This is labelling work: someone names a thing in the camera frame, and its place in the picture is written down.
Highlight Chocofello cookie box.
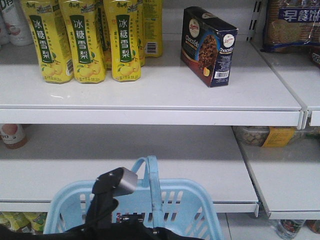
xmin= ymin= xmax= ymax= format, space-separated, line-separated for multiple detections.
xmin=180 ymin=6 xmax=239 ymax=88

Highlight light blue shopping basket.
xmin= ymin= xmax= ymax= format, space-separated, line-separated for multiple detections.
xmin=44 ymin=156 xmax=224 ymax=240

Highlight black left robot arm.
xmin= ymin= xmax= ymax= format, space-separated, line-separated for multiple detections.
xmin=0 ymin=167 xmax=185 ymax=240

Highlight white supermarket shelf unit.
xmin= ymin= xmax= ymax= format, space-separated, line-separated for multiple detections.
xmin=0 ymin=0 xmax=320 ymax=219

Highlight clear tub of snacks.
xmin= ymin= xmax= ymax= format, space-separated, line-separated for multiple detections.
xmin=232 ymin=126 xmax=307 ymax=148

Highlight yellow pear drink bottle right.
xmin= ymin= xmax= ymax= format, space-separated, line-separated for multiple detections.
xmin=103 ymin=0 xmax=141 ymax=83

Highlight yellow pear drink bottle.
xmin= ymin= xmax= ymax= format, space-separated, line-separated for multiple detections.
xmin=58 ymin=0 xmax=107 ymax=84
xmin=21 ymin=0 xmax=74 ymax=84
xmin=103 ymin=0 xmax=141 ymax=83
xmin=137 ymin=0 xmax=163 ymax=58

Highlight yellow pear drink bottle back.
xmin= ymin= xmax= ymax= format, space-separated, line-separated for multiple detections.
xmin=137 ymin=0 xmax=163 ymax=58

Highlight yellow pear drink bottle middle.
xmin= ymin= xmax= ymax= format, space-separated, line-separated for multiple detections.
xmin=58 ymin=0 xmax=107 ymax=84

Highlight yellow pear drink bottle left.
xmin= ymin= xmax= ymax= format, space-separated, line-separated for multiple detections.
xmin=21 ymin=0 xmax=74 ymax=84

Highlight peach drink bottle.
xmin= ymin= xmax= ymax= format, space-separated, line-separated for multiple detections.
xmin=0 ymin=123 xmax=28 ymax=150

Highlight breakfast biscuit package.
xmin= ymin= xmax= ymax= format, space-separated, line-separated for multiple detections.
xmin=263 ymin=0 xmax=320 ymax=53

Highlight yellow green snack bags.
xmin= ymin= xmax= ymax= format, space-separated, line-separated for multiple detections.
xmin=0 ymin=211 xmax=47 ymax=234

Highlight bottle on bottom shelf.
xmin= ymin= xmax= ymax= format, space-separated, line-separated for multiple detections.
xmin=276 ymin=219 xmax=306 ymax=240

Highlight white lychee drink bottle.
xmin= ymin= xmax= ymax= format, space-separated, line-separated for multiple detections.
xmin=0 ymin=0 xmax=34 ymax=47

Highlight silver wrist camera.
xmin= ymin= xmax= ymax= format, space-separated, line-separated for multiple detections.
xmin=113 ymin=167 xmax=138 ymax=197

